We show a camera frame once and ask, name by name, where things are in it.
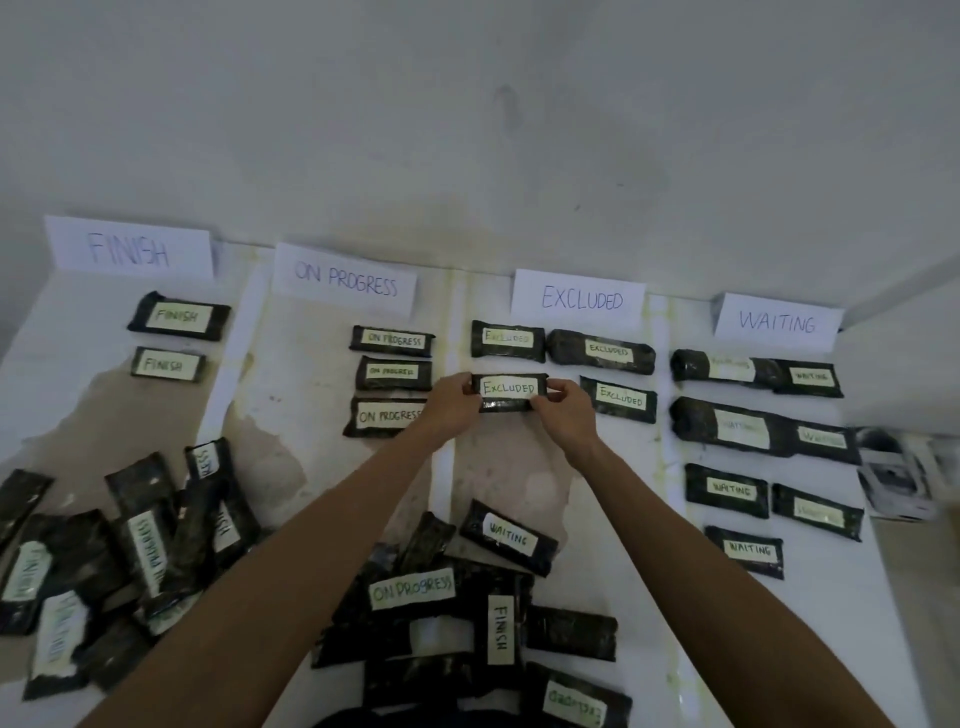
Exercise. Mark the person's right hand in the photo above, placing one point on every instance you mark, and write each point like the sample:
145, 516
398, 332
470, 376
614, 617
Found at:
574, 420

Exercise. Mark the person's left hand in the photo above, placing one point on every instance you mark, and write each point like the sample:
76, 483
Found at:
442, 412

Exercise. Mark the person's left thumb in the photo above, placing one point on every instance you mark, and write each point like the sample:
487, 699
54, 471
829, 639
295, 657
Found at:
472, 405

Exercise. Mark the person's right thumb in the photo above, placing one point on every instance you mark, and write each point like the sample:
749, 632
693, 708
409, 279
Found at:
541, 405

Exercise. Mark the black foil packet white label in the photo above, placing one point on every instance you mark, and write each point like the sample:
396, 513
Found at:
510, 390
619, 399
392, 340
394, 373
508, 340
382, 416
180, 316
169, 365
600, 351

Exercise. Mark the person's left forearm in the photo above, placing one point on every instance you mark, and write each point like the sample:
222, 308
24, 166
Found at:
300, 570

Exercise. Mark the person's right forearm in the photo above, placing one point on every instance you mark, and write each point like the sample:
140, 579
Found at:
697, 600

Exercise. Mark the white paper divider strip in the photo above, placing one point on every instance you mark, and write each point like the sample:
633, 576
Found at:
444, 480
232, 352

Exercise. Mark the white paper sign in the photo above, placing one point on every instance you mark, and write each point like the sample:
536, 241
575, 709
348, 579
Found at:
345, 279
127, 247
778, 322
579, 300

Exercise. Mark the rows of black packets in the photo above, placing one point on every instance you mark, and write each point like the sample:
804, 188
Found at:
731, 431

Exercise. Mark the pile of black packets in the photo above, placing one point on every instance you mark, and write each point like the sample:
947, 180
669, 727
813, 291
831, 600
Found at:
450, 622
90, 555

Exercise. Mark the white and black cardboard box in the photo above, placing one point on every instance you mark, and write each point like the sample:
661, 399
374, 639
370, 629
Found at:
896, 480

